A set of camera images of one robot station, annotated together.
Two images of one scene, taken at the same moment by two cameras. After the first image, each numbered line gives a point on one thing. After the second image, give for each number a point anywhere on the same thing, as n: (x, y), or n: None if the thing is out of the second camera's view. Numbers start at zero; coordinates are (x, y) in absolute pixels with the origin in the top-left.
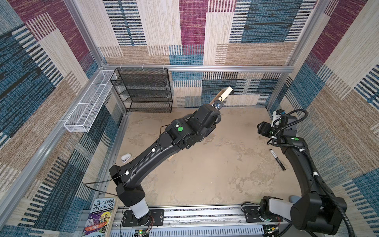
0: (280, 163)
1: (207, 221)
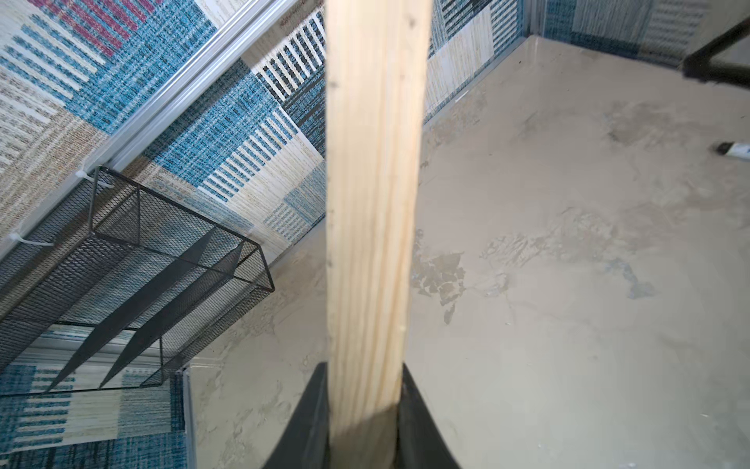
0: (734, 149)
1: None
